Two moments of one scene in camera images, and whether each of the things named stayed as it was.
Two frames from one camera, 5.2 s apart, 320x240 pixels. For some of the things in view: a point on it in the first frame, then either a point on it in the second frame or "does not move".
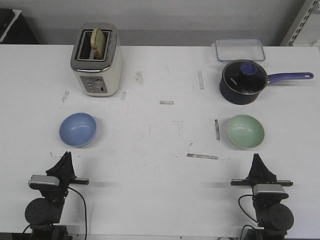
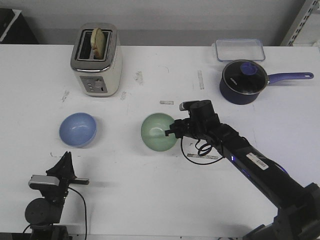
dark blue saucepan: [242, 81] does not move
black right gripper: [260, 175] -> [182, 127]
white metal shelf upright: [303, 16] does not move
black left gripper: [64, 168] does not move
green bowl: [245, 131] -> [153, 132]
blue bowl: [77, 129] does not move
